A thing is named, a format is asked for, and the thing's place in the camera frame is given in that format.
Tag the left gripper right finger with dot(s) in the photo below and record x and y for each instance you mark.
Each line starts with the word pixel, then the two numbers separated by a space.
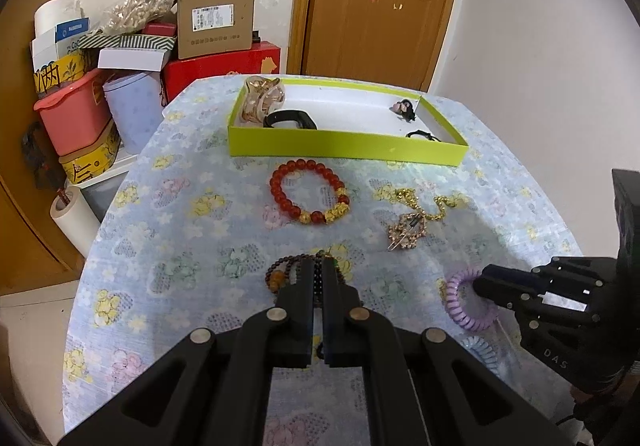
pixel 355 337

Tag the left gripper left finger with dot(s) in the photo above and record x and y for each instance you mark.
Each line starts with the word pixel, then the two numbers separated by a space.
pixel 280 337

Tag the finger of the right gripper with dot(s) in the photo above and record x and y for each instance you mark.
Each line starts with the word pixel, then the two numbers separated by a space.
pixel 521 296
pixel 520 275

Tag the rhinestone hair clip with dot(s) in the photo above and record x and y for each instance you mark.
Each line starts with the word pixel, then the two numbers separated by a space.
pixel 404 234

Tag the black pink figurine hair clip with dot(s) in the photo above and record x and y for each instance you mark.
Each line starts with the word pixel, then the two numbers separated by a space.
pixel 404 109

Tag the black fitness band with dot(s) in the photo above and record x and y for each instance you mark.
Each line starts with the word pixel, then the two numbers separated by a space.
pixel 301 119

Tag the beige hair claw clip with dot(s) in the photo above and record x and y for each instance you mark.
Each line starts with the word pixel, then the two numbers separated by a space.
pixel 263 96

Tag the floral blue tablecloth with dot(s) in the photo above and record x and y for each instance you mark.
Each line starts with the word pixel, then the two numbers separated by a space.
pixel 192 231

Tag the yellow-green shallow tray box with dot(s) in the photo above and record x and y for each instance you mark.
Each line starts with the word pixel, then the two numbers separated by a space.
pixel 354 121

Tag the white paper roll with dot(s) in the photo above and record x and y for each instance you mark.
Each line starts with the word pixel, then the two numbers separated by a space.
pixel 76 220

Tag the wooden wardrobe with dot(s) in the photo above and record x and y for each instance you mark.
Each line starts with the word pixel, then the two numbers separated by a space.
pixel 34 252

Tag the yellow patterned box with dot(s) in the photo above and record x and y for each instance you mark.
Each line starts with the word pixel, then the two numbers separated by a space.
pixel 93 160

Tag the lavender cylindrical container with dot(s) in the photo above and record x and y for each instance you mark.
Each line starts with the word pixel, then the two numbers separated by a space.
pixel 136 104

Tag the red gift box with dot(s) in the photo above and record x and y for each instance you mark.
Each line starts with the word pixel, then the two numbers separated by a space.
pixel 262 58

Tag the pink plastic bin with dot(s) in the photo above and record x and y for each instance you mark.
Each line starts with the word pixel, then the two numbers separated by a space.
pixel 75 116

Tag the brown wooden door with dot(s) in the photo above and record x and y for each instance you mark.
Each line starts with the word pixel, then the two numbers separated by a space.
pixel 384 41

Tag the white flat box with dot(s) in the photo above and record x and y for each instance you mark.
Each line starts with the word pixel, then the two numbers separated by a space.
pixel 140 60

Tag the brown cardboard box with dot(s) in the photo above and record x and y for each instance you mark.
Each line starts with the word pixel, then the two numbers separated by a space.
pixel 206 27

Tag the green striped box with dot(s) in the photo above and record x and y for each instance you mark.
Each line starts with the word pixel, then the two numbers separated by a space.
pixel 131 41

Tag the bag of beige items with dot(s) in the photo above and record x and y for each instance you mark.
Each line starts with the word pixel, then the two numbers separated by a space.
pixel 128 16

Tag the white blue carton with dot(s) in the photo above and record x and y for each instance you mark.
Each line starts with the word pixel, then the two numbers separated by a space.
pixel 59 24

